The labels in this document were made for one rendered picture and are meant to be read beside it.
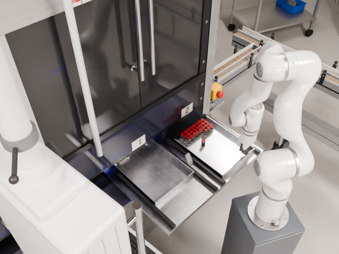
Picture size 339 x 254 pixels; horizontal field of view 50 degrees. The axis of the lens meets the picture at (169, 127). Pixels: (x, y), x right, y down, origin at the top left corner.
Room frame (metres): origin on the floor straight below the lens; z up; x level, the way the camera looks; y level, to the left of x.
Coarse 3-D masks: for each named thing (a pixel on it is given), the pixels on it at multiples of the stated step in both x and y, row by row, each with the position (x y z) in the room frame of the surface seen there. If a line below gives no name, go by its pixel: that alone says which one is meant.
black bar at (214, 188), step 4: (160, 144) 1.30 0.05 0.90; (172, 152) 1.25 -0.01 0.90; (176, 156) 1.22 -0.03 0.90; (180, 160) 1.19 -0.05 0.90; (188, 164) 1.17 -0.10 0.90; (192, 168) 1.14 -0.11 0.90; (196, 172) 1.11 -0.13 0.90; (196, 176) 1.10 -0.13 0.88; (200, 176) 1.09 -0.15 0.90; (204, 180) 1.07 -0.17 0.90; (208, 180) 1.07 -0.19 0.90; (208, 184) 1.04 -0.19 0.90; (212, 184) 1.04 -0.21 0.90; (212, 188) 1.02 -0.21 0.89; (216, 188) 1.02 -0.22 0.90
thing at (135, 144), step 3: (144, 135) 1.23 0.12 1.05; (141, 138) 1.22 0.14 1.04; (144, 138) 1.23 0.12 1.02; (135, 141) 1.19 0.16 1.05; (138, 141) 1.21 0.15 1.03; (141, 141) 1.22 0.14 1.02; (144, 141) 1.23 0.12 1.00; (132, 144) 1.18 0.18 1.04; (135, 144) 1.19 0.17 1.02; (138, 144) 1.21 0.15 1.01; (141, 144) 1.22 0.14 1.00; (132, 147) 1.18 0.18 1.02; (135, 147) 1.19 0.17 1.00; (132, 150) 1.18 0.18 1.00
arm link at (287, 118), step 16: (288, 64) 1.02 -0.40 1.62; (304, 64) 1.03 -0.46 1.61; (320, 64) 1.04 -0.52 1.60; (288, 80) 1.02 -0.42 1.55; (304, 80) 1.01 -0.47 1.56; (288, 96) 0.99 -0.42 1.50; (304, 96) 0.98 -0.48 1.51; (288, 112) 0.95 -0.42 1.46; (288, 128) 0.93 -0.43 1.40; (304, 144) 0.91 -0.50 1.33; (304, 160) 0.88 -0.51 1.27
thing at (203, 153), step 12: (216, 132) 1.41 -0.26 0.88; (228, 132) 1.39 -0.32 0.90; (180, 144) 1.30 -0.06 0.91; (192, 144) 1.32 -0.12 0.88; (216, 144) 1.32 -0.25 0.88; (228, 144) 1.32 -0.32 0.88; (204, 156) 1.23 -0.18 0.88; (216, 156) 1.23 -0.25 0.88; (228, 156) 1.23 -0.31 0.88; (240, 156) 1.23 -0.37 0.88; (216, 168) 1.15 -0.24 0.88; (228, 168) 1.15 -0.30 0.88
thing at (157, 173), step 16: (144, 144) 1.32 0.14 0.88; (128, 160) 1.21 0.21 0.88; (144, 160) 1.21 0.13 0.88; (160, 160) 1.21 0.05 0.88; (176, 160) 1.20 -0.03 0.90; (128, 176) 1.11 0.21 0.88; (144, 176) 1.11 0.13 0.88; (160, 176) 1.10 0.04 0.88; (176, 176) 1.10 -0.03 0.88; (192, 176) 1.10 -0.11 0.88; (144, 192) 0.99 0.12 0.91; (160, 192) 1.01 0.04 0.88
